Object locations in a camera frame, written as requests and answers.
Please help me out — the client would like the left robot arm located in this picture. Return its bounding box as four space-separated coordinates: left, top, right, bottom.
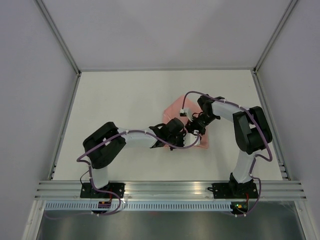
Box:
82 118 187 198

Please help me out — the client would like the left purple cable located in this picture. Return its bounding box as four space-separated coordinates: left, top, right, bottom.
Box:
76 129 201 216

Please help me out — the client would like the right aluminium frame post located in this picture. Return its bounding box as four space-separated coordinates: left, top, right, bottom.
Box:
251 0 300 75

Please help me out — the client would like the purple cable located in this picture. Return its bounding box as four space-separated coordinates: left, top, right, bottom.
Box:
182 90 274 219
76 129 201 216

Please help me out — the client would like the left aluminium frame post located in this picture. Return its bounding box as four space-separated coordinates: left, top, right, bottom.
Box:
34 0 81 76

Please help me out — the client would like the back aluminium frame bar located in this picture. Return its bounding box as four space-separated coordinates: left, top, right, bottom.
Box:
79 66 255 73

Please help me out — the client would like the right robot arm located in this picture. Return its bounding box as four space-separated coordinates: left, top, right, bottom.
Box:
179 94 273 198

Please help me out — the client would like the aluminium frame post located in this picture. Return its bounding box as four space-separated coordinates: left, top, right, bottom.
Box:
251 0 300 75
34 0 81 76

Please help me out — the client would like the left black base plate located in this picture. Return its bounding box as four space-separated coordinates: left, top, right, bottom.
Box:
80 182 125 199

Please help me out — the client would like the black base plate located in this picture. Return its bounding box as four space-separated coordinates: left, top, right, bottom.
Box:
211 181 259 200
80 182 125 199

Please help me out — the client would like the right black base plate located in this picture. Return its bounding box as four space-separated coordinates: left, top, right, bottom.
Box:
211 181 259 200

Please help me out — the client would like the white slotted cable duct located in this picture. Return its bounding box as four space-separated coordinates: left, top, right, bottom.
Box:
45 200 232 212

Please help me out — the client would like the pink satin napkin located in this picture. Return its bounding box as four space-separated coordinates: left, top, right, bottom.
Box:
162 95 209 149

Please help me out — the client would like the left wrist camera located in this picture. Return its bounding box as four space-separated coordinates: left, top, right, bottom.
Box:
184 133 201 148

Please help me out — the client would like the right side frame rail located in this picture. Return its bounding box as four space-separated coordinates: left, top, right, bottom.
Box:
250 68 292 181

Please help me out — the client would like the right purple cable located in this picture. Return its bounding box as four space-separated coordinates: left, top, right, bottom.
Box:
182 90 274 219

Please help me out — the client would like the frame rail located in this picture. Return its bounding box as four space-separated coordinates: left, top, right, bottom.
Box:
46 72 82 181
250 68 292 181

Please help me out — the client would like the front aluminium rail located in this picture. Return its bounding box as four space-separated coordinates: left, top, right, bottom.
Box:
33 180 307 201

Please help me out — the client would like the left side frame rail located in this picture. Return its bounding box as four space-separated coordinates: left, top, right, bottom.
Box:
46 72 82 181

